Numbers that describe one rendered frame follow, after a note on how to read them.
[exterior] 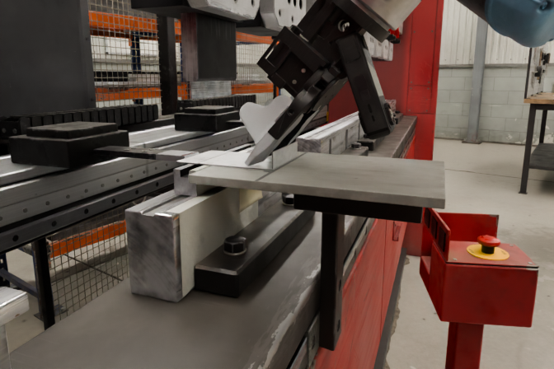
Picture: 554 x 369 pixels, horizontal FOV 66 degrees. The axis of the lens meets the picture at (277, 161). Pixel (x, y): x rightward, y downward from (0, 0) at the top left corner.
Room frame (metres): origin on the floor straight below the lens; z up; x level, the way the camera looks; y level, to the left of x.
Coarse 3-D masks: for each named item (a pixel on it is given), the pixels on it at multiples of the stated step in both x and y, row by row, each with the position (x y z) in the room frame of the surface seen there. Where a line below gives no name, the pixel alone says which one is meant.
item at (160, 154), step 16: (32, 128) 0.59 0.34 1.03; (48, 128) 0.58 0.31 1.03; (64, 128) 0.58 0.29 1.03; (80, 128) 0.59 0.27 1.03; (96, 128) 0.61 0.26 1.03; (112, 128) 0.64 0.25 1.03; (16, 144) 0.58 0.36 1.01; (32, 144) 0.57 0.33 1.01; (48, 144) 0.56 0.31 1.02; (64, 144) 0.55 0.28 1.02; (80, 144) 0.57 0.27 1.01; (96, 144) 0.60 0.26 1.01; (112, 144) 0.63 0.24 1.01; (128, 144) 0.66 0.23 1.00; (16, 160) 0.58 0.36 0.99; (32, 160) 0.57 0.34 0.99; (48, 160) 0.56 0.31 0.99; (64, 160) 0.55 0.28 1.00; (80, 160) 0.57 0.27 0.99; (96, 160) 0.59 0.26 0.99; (160, 160) 0.55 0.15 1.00; (176, 160) 0.54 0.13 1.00
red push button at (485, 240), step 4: (480, 236) 0.76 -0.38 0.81; (484, 236) 0.76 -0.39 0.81; (488, 236) 0.75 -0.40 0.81; (492, 236) 0.76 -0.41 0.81; (480, 240) 0.75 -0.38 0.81; (484, 240) 0.74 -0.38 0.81; (488, 240) 0.74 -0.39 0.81; (492, 240) 0.74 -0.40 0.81; (496, 240) 0.74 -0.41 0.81; (480, 244) 0.75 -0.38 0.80; (484, 244) 0.74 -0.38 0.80; (488, 244) 0.73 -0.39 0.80; (492, 244) 0.73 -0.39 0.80; (496, 244) 0.73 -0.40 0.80; (484, 248) 0.75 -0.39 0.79; (488, 248) 0.74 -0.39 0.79; (492, 248) 0.74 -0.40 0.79; (484, 252) 0.75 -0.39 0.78; (488, 252) 0.74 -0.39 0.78; (492, 252) 0.74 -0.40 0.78
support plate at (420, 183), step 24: (216, 168) 0.49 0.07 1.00; (240, 168) 0.49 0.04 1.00; (288, 168) 0.49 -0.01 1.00; (312, 168) 0.49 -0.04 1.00; (336, 168) 0.49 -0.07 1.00; (360, 168) 0.49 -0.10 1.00; (384, 168) 0.49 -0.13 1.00; (408, 168) 0.49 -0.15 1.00; (432, 168) 0.49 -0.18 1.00; (288, 192) 0.41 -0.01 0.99; (312, 192) 0.40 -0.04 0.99; (336, 192) 0.39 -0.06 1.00; (360, 192) 0.39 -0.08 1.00; (384, 192) 0.38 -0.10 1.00; (408, 192) 0.38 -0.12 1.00; (432, 192) 0.38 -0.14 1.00
